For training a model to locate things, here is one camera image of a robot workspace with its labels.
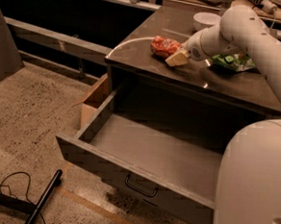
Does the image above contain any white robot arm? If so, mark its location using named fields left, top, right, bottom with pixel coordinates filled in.
left=183, top=4, right=281, bottom=224

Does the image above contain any grey slanted panel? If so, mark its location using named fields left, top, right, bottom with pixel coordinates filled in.
left=0, top=10, right=24, bottom=82

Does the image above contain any black drawer handle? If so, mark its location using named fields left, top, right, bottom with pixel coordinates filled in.
left=125, top=175, right=158, bottom=198

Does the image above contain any black pole on floor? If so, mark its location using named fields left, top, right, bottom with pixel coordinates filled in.
left=25, top=170, right=62, bottom=224

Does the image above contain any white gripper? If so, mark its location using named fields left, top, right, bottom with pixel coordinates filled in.
left=166, top=29, right=215, bottom=67

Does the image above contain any white ceramic bowl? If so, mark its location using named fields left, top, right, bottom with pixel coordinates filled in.
left=192, top=12, right=220, bottom=31

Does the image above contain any grey cabinet with counter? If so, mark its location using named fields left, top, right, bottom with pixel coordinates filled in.
left=106, top=7, right=281, bottom=146

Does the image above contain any green chip bag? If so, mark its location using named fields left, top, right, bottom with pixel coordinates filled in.
left=211, top=53, right=256, bottom=72

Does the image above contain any black cable on floor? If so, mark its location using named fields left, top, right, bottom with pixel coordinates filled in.
left=0, top=169, right=52, bottom=224

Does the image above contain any grey open drawer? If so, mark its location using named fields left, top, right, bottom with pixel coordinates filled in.
left=57, top=83, right=227, bottom=224

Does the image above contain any red coke can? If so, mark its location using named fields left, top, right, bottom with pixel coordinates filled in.
left=150, top=36, right=182, bottom=59

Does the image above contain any grey horizontal rail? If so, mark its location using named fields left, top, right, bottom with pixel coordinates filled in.
left=5, top=17, right=111, bottom=66

